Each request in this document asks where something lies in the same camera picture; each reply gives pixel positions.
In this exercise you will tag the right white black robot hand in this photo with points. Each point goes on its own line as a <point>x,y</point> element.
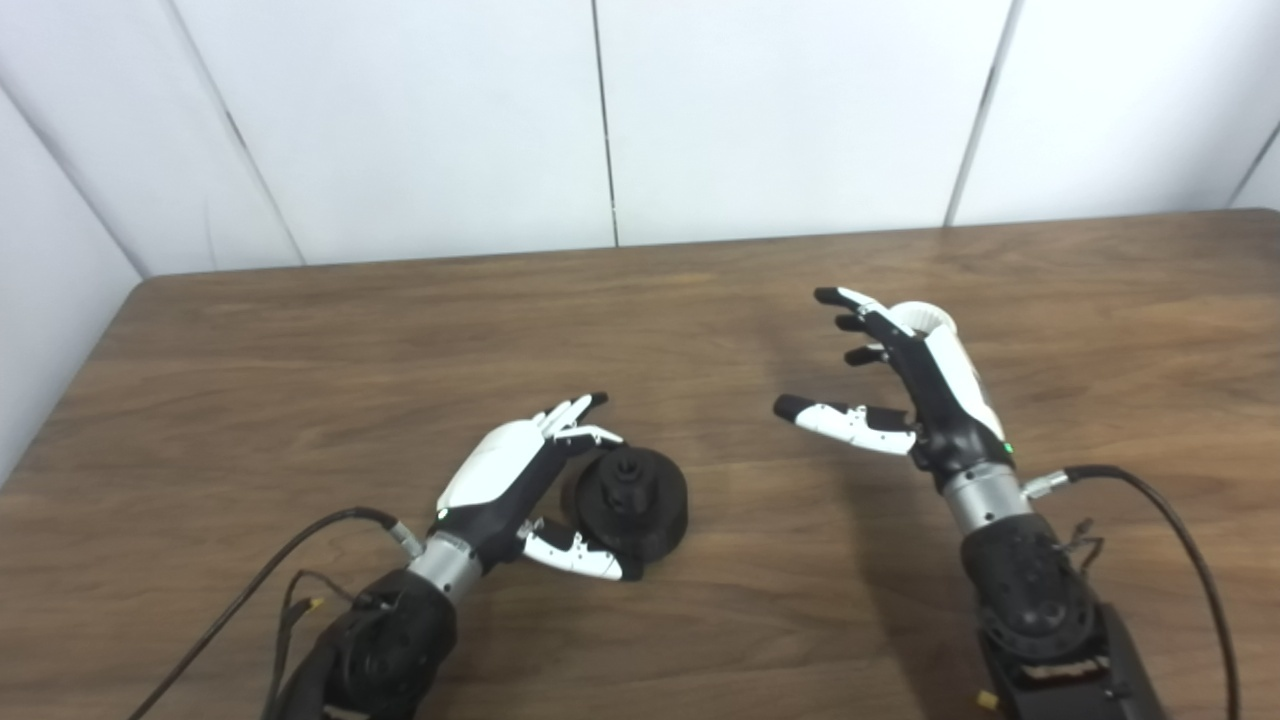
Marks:
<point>940,400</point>

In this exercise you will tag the round black plastic part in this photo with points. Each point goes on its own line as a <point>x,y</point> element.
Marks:
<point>640,500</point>

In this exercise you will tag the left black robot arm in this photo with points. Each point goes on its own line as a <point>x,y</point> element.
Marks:
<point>380,640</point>

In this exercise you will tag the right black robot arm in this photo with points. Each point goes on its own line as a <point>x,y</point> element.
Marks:
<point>1030,600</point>

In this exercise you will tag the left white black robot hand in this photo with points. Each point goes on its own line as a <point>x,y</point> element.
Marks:
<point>500,470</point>

